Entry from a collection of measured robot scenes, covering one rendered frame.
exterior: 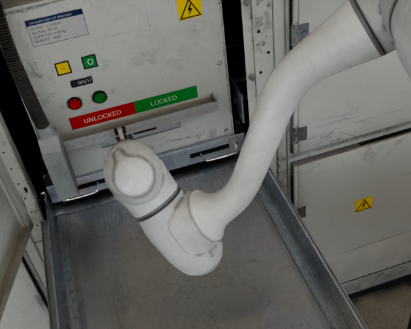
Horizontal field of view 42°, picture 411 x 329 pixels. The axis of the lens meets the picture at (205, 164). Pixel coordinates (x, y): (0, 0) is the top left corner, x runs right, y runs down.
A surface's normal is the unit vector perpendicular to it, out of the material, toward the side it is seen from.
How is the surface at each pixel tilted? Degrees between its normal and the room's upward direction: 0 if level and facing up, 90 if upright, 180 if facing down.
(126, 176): 56
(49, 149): 61
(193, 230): 67
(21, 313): 90
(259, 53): 90
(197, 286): 0
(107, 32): 90
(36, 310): 90
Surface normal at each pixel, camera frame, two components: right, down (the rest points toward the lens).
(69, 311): -0.11, -0.74
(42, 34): 0.29, 0.61
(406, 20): -0.96, -0.22
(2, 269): 0.99, -0.07
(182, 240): -0.08, 0.35
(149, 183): 0.33, 0.13
